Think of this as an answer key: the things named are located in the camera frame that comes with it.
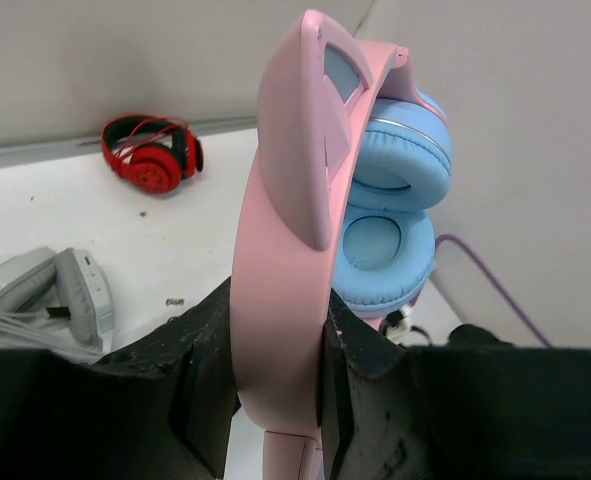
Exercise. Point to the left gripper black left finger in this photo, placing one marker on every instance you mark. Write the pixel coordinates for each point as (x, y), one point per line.
(159, 408)

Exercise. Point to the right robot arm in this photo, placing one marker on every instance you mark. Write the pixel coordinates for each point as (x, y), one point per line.
(472, 336)

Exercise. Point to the grey white headphones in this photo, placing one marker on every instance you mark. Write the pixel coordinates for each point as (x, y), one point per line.
(60, 301)

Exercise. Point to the red black headphones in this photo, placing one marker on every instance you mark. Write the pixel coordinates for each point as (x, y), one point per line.
(153, 153)

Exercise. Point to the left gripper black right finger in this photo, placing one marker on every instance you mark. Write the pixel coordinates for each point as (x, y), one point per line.
(467, 410)

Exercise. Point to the pink blue cat-ear headphones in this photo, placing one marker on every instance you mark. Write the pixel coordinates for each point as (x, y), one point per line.
(351, 156)

